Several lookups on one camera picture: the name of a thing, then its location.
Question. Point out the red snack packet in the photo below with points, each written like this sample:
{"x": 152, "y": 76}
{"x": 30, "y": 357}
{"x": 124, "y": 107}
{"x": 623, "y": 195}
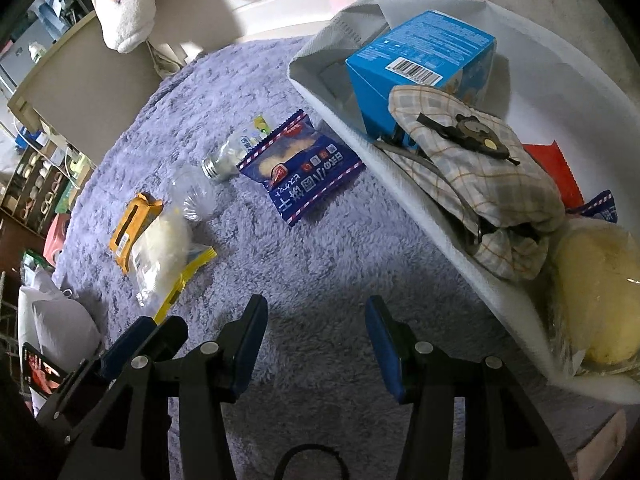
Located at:
{"x": 555, "y": 170}

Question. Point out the yellow snack packet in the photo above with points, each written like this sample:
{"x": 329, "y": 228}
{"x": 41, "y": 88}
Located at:
{"x": 145, "y": 207}

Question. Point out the bagged white bread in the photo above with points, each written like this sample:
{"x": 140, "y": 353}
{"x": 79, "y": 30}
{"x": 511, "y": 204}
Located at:
{"x": 160, "y": 245}

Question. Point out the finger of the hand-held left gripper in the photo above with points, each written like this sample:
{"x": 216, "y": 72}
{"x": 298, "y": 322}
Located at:
{"x": 125, "y": 345}

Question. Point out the grey pleated pillow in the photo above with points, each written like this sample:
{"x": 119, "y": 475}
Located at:
{"x": 65, "y": 335}

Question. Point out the clear plastic container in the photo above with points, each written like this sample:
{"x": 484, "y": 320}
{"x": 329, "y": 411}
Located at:
{"x": 197, "y": 195}

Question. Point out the bagged yellow bread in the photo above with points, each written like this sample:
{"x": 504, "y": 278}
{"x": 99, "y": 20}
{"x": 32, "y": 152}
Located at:
{"x": 600, "y": 290}

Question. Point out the plaid fabric pouch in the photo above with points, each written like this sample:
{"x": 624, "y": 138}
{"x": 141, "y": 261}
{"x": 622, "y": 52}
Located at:
{"x": 500, "y": 185}

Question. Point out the blue cardboard box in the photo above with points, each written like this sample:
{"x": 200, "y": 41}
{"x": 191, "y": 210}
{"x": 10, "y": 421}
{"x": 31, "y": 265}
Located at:
{"x": 380, "y": 90}

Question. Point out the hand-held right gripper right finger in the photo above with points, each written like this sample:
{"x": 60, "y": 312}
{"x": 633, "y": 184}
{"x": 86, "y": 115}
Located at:
{"x": 385, "y": 355}

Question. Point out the white plush toy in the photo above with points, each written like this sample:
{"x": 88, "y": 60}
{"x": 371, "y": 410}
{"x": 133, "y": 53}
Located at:
{"x": 120, "y": 5}

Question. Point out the glass bottle with silver cap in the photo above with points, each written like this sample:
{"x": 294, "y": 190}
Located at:
{"x": 230, "y": 152}

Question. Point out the beige headboard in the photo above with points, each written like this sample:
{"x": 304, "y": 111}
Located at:
{"x": 85, "y": 85}

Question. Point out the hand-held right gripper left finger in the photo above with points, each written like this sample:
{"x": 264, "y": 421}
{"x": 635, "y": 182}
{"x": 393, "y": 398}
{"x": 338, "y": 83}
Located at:
{"x": 250, "y": 345}

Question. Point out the wooden shelf with goods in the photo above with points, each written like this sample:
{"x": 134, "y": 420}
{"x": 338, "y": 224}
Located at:
{"x": 35, "y": 185}

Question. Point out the white fabric storage bin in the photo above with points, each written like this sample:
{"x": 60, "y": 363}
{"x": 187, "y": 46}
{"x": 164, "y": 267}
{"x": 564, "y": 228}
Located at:
{"x": 550, "y": 60}

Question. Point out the cream pillow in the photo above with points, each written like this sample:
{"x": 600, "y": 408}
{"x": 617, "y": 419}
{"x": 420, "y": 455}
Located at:
{"x": 35, "y": 290}

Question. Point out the pink stool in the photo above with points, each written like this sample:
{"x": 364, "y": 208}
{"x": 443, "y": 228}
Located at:
{"x": 55, "y": 237}

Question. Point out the blue striped snack packet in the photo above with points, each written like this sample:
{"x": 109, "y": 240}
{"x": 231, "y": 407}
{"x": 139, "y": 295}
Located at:
{"x": 300, "y": 170}
{"x": 602, "y": 207}

